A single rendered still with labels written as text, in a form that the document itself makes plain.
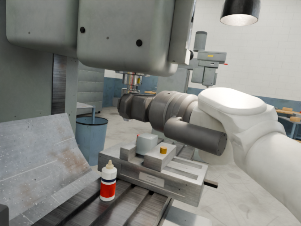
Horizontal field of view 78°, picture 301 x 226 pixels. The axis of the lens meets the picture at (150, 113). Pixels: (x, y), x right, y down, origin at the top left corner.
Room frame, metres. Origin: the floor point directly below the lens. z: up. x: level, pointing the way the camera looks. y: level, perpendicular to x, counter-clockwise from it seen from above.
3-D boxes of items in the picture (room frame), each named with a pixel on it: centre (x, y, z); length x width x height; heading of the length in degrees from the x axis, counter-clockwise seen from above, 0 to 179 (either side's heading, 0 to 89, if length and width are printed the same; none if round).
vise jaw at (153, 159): (0.59, -0.05, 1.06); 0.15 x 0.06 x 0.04; 157
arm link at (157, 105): (0.41, -0.01, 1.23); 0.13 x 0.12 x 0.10; 138
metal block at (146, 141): (0.62, 0.00, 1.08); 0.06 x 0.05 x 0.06; 157
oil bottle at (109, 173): (0.47, 0.09, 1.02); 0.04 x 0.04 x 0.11
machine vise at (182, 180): (0.60, -0.03, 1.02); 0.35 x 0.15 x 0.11; 67
